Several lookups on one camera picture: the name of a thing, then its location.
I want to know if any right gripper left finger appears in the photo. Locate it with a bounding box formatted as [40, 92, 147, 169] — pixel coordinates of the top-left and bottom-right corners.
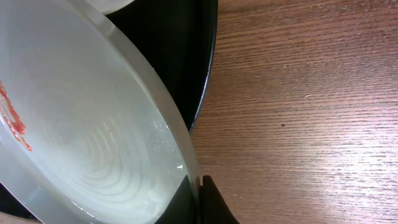
[155, 175, 197, 224]

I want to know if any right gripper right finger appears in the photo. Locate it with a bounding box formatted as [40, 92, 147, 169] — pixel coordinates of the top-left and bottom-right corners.
[199, 175, 239, 224]

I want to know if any white plate bottom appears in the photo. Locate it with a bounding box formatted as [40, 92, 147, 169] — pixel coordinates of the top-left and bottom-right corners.
[0, 0, 201, 224]

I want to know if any white plate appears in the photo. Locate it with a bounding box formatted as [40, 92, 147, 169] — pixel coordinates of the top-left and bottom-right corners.
[85, 0, 134, 15]
[0, 0, 201, 224]

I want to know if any round black tray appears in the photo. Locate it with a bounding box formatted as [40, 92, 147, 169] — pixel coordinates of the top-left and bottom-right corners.
[0, 0, 218, 220]

